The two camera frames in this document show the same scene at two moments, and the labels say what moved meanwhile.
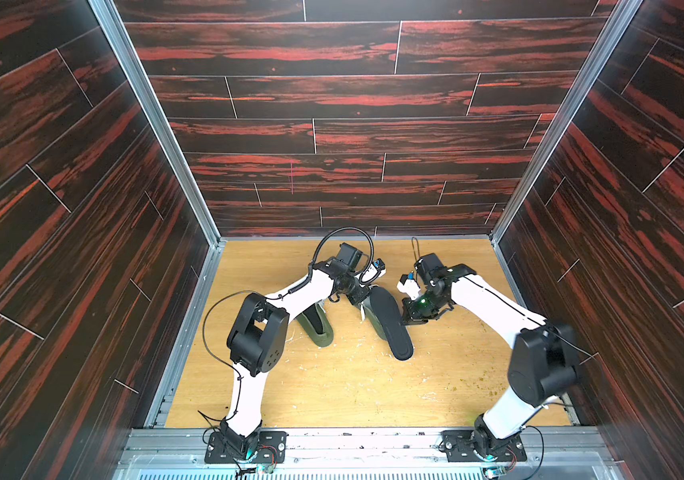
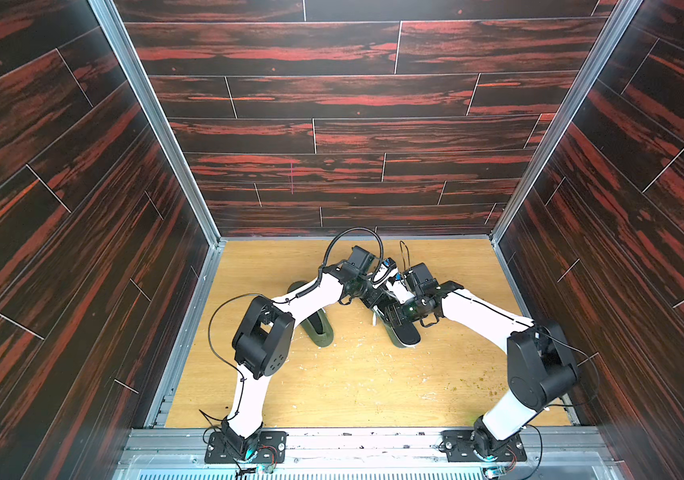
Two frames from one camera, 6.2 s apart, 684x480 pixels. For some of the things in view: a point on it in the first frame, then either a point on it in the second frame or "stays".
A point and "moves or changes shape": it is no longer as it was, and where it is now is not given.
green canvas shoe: [317, 324] stays
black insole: [390, 317] moves or changes shape
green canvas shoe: [367, 307] → [404, 335]
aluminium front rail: [368, 454] stays
